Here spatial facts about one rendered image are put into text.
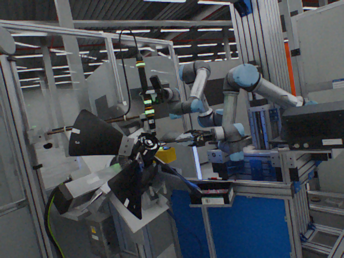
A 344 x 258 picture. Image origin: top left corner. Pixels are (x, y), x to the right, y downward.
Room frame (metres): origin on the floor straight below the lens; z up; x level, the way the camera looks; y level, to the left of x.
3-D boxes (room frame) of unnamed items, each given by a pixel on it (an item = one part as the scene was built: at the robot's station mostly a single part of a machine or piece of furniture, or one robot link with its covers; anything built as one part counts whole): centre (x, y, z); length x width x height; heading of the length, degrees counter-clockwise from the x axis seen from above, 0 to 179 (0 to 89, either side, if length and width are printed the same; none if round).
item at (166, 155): (1.76, 0.10, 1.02); 0.16 x 0.10 x 0.11; 51
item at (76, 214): (1.55, 0.60, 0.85); 0.36 x 0.24 x 0.03; 141
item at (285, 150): (1.18, -0.62, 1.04); 0.24 x 0.03 x 0.03; 51
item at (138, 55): (1.30, 0.10, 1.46); 0.04 x 0.04 x 0.46
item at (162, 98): (1.41, 0.04, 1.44); 0.12 x 0.08 x 0.09; 151
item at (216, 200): (1.34, -0.15, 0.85); 0.22 x 0.17 x 0.07; 67
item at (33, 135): (1.34, 0.72, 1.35); 0.10 x 0.07 x 0.09; 86
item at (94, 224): (1.33, 0.50, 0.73); 0.15 x 0.09 x 0.22; 51
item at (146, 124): (1.30, 0.11, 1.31); 0.09 x 0.07 x 0.10; 86
